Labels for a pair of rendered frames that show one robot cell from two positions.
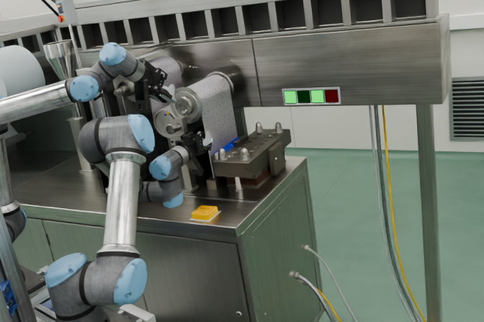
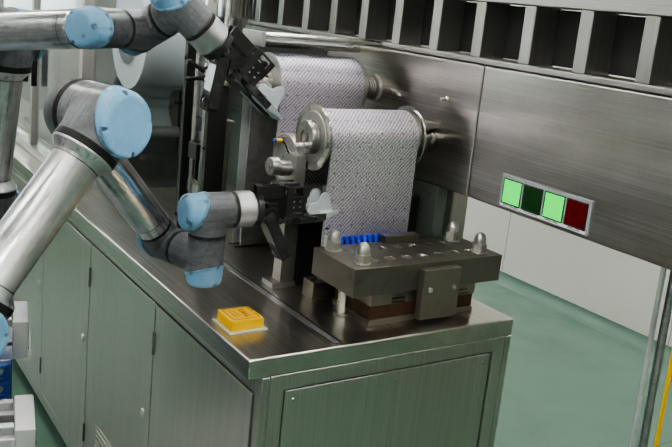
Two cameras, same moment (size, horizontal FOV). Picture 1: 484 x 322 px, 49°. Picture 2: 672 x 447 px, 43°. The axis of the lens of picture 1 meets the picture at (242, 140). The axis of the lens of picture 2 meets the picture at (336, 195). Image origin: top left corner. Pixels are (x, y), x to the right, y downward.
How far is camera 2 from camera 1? 0.78 m
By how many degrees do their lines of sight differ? 25
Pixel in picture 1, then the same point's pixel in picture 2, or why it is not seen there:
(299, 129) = not seen: outside the picture
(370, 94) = (644, 234)
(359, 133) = not seen: outside the picture
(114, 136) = (72, 108)
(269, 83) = (488, 157)
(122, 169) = (53, 163)
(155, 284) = (162, 410)
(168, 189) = (193, 252)
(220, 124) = (368, 193)
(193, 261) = (204, 396)
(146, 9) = not seen: outside the picture
